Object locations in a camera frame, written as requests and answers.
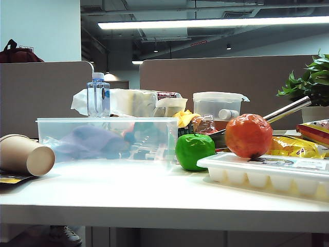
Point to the dark green small box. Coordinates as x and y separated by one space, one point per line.
185 131

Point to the transparent plastic storage box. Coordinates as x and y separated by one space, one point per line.
102 157

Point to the white ice cube tray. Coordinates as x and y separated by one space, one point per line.
257 172

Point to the white plastic cup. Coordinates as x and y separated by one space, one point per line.
171 105

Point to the yellow crumpled cloth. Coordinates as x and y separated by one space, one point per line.
183 117

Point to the red white printed carton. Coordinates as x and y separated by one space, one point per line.
167 95

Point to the clear wrapped brown snack pack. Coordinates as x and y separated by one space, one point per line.
204 123

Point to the green toy apple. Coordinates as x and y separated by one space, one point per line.
195 151

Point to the white plastic bag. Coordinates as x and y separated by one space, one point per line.
128 100

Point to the round clear lidded container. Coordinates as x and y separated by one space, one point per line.
213 105

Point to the small white pill bottle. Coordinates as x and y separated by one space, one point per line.
228 113

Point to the short ceiling light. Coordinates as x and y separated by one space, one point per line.
137 62

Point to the clear plastic water bottle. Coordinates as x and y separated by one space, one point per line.
98 97

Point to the purple cloth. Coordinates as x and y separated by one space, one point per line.
90 141

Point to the wide grey desk partition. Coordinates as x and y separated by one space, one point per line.
231 74

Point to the round ceiling spot lamp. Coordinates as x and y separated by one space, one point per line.
228 47

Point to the long ceiling light strip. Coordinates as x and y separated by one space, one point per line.
205 22

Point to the small grey desk partition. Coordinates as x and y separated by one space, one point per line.
38 90

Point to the brown paper cup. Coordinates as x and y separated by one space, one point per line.
20 154

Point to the white sneaker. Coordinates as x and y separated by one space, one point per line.
65 234

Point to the white plant pot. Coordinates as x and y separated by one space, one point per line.
314 114

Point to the red yellow striped snack bag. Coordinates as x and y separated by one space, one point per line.
316 131

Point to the green leafy plant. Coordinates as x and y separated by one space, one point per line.
313 85

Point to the dark red backpack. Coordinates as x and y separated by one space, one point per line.
18 55

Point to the black yellow flat packet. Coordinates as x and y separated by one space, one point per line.
10 180

